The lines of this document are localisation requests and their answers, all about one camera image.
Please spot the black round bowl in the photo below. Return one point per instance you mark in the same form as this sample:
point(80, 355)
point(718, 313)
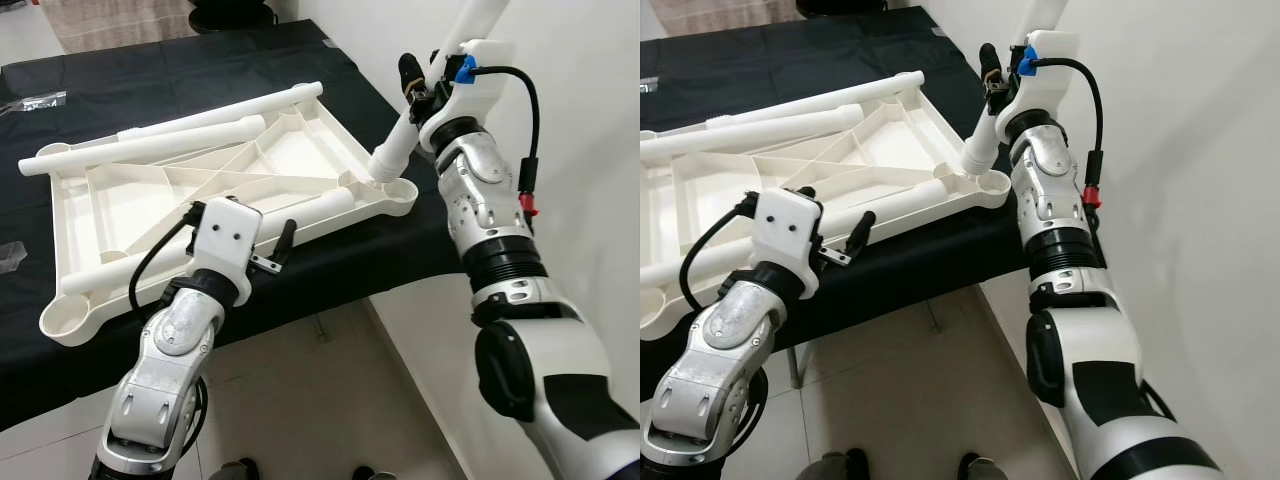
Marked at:
point(835, 7)
point(230, 12)

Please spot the beige striped cloth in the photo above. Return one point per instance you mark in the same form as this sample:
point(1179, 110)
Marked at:
point(725, 15)
point(120, 20)

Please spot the black tablecloth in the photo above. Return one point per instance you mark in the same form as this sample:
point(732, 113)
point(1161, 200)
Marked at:
point(200, 70)
point(780, 60)

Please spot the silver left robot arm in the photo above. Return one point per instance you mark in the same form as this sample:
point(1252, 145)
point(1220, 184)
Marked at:
point(715, 370)
point(165, 370)

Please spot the white plastic children table top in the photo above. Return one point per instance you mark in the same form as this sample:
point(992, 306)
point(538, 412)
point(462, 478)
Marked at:
point(300, 150)
point(890, 140)

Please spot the metal table leg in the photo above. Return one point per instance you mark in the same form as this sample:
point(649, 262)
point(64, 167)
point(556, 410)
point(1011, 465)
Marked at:
point(935, 317)
point(321, 327)

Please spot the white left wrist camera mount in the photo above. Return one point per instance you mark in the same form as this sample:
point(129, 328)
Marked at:
point(785, 235)
point(225, 245)

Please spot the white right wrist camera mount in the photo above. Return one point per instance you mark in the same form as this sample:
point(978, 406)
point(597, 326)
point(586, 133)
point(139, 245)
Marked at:
point(1045, 85)
point(475, 90)

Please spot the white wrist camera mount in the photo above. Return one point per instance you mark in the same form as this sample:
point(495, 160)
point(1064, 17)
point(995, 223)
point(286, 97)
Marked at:
point(785, 235)
point(475, 90)
point(1045, 85)
point(225, 245)

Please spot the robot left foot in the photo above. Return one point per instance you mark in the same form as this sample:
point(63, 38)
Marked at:
point(238, 470)
point(845, 466)

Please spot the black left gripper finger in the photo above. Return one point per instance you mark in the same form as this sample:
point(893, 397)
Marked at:
point(863, 233)
point(285, 243)

